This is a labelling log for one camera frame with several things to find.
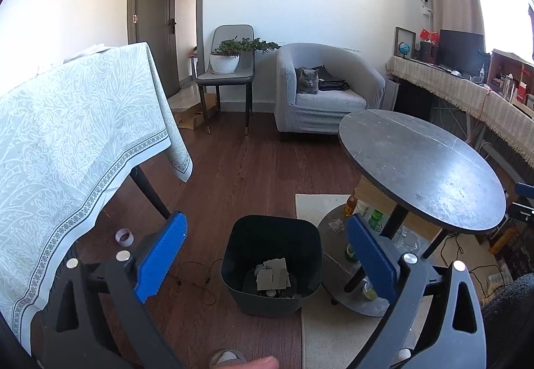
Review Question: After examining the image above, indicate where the green glass bottle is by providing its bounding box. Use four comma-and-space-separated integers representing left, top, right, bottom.
369, 208, 385, 234

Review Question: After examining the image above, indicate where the grey door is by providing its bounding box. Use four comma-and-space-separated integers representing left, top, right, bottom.
127, 0, 184, 100

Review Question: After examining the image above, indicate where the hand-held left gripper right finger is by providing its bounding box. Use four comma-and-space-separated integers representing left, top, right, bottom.
345, 214, 488, 369

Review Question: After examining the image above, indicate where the cream rug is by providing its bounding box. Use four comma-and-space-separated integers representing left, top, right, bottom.
295, 193, 422, 369

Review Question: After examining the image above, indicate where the black-legged dining table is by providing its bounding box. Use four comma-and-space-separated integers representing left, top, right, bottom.
129, 166, 172, 220

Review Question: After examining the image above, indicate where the thin black floor cable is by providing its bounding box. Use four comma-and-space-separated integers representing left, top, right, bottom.
173, 258, 226, 305

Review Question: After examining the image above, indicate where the light slipper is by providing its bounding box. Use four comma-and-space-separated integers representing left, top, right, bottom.
209, 348, 247, 369

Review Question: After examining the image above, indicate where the dark green trash bin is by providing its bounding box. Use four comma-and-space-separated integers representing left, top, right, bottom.
220, 215, 324, 317

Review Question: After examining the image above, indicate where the wooden desk organizer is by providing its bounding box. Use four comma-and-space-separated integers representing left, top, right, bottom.
487, 48, 534, 109

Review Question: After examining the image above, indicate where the grey chair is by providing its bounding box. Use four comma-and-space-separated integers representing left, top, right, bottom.
195, 24, 256, 135

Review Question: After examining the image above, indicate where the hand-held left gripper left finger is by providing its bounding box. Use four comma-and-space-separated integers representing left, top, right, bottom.
42, 211, 188, 369

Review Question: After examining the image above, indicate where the grey cat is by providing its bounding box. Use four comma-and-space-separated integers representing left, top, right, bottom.
295, 66, 321, 95

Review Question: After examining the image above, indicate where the black bag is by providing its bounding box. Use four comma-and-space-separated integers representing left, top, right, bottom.
319, 78, 350, 92

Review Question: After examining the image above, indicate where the flat cardboard box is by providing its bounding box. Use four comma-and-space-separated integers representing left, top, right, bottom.
173, 100, 220, 130

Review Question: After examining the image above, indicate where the grey armchair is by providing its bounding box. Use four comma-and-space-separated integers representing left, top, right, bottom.
274, 42, 386, 134

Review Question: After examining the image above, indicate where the potted plant white pot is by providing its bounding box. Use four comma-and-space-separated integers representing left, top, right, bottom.
209, 36, 281, 75

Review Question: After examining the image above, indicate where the person's left hand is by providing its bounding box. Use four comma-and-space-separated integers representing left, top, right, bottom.
238, 356, 279, 369

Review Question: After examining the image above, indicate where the black monitor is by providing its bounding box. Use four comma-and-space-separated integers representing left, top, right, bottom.
438, 29, 485, 71

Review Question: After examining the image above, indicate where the brown speaker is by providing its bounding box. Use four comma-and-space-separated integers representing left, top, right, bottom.
419, 41, 439, 64

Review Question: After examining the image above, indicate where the long desk with lace cloth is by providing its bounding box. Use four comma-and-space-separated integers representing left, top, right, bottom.
386, 55, 534, 169

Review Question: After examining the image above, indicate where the picture frame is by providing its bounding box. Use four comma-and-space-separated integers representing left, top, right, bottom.
394, 26, 417, 60

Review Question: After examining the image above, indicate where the table with patterned tablecloth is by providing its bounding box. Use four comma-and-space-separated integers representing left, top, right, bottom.
0, 41, 194, 357

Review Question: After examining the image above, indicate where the round dark marble table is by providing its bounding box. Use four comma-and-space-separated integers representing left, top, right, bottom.
317, 108, 507, 317

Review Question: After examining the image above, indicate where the black cabinet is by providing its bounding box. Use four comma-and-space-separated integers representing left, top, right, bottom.
392, 77, 435, 121

